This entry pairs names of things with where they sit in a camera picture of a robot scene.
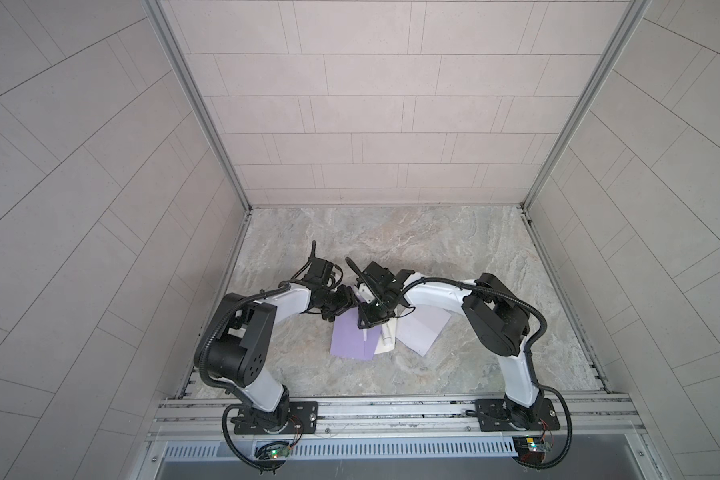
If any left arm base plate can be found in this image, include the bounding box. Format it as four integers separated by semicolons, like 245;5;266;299
229;401;319;435

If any white paper sheet underneath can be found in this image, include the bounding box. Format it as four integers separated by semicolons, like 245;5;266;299
396;306;451;356

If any left black corrugated cable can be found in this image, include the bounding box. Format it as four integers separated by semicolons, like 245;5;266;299
197;239;319;472

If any black corrugated cable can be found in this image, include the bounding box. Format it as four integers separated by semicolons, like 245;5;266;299
197;239;319;472
344;256;574;470

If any left circuit board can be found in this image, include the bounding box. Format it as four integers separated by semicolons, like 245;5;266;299
255;441;293;461

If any right circuit board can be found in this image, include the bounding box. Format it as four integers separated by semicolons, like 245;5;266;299
512;436;554;465

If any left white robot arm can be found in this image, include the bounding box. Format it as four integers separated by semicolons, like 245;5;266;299
193;258;358;431

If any white glue stick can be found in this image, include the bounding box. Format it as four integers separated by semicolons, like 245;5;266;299
357;303;395;330

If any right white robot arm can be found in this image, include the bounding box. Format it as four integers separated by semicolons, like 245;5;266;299
346;259;547;430

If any purple envelope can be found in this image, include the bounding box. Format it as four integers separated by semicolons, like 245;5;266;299
330;307;382;361

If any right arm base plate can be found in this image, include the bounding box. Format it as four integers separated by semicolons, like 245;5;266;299
474;398;565;432

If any aluminium rail frame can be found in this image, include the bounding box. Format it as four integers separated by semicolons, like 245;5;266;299
129;391;667;479

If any right black corrugated cable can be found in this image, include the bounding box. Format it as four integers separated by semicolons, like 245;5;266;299
344;256;574;470

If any cream envelope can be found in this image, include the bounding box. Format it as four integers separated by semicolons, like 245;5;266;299
358;284;398;355

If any circuit board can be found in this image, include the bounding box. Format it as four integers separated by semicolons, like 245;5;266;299
255;441;293;461
512;436;554;465

